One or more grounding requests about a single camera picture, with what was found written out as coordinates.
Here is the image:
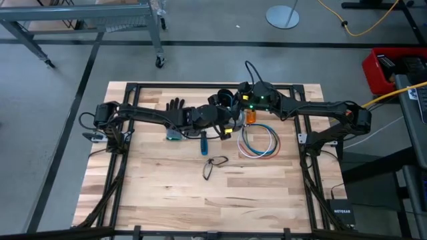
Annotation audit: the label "thin green cord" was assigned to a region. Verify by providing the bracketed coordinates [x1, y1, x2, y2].
[224, 91, 242, 116]

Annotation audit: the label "yellow hanging cable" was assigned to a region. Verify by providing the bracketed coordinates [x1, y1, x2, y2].
[362, 80, 427, 109]

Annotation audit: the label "dark grey desk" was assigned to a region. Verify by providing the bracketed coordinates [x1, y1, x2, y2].
[394, 73, 427, 240]

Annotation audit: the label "black-framed safety glasses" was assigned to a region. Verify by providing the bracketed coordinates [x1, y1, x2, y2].
[201, 155, 230, 181]

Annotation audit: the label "black glove with green cuff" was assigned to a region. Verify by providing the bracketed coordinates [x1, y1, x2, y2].
[165, 97, 186, 142]

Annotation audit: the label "yellow extension cord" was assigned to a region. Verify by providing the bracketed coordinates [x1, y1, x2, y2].
[316, 0, 400, 37]

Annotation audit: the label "black aluminium table frame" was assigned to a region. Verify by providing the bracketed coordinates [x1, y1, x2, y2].
[0, 82, 427, 240]

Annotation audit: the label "black Netgear network switch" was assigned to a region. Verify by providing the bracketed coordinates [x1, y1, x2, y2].
[326, 198, 357, 227]

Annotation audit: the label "red plastic crate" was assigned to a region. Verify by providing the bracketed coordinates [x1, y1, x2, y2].
[361, 47, 427, 97]

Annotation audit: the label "dark green coiled cable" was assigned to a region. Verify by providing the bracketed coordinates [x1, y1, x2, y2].
[243, 125, 280, 156]

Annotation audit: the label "black floor stand leg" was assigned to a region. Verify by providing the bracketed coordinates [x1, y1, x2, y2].
[340, 0, 427, 47]

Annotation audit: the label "round grey stand base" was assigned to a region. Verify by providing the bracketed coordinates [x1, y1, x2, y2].
[265, 0, 300, 30]

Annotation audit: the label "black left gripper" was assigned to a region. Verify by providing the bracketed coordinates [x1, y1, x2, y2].
[207, 94, 246, 141]

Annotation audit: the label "blue-handled screwdriver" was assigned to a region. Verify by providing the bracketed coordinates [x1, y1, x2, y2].
[199, 130, 209, 157]

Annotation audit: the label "colourful hoops pile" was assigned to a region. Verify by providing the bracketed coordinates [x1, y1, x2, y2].
[236, 125, 274, 159]

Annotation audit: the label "red coiled cable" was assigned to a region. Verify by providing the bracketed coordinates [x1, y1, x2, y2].
[239, 131, 282, 160]

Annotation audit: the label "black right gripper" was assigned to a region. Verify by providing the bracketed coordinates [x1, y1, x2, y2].
[235, 81, 280, 113]

